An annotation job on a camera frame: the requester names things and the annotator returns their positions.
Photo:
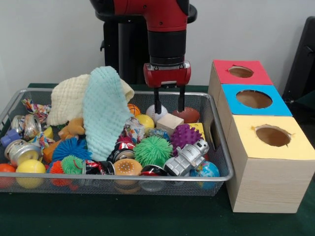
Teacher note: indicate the dark green table cloth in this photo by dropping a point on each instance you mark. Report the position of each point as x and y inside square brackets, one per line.
[147, 216]

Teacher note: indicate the smooth yellow ball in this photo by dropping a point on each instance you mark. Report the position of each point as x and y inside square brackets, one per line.
[30, 167]

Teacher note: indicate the crumpled clear blue wrapper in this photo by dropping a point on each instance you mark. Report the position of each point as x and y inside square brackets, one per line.
[157, 134]

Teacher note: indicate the cream waffle cloth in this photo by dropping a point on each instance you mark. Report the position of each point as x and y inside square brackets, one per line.
[66, 98]

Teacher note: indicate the purple spiky ball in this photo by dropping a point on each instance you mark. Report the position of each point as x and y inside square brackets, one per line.
[184, 137]

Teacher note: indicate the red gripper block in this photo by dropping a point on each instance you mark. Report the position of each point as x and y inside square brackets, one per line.
[167, 76]

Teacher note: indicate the small brown football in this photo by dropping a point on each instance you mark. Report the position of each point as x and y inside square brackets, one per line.
[190, 115]

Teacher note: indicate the black office chair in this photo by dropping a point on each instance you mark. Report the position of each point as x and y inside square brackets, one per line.
[305, 61]

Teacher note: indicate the mint green waffle cloth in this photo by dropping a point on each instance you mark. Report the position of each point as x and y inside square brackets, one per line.
[103, 110]

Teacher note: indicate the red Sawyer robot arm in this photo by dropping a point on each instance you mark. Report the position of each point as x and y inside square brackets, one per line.
[167, 29]

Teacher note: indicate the silver toy robot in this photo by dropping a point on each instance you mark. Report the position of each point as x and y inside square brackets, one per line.
[188, 155]

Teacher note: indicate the small white baseball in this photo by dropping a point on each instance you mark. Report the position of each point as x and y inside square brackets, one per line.
[150, 111]

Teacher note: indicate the blue globe ball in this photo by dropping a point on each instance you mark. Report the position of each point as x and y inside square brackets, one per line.
[205, 172]

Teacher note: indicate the green spiky rubber ball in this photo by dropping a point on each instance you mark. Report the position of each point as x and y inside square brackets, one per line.
[152, 151]

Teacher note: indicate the wooden box three holes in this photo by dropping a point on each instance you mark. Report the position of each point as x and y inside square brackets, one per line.
[265, 186]

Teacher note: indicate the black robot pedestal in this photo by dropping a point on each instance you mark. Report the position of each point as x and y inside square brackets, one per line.
[130, 61]

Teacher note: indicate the plain wooden cube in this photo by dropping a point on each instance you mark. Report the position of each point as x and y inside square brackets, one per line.
[169, 121]

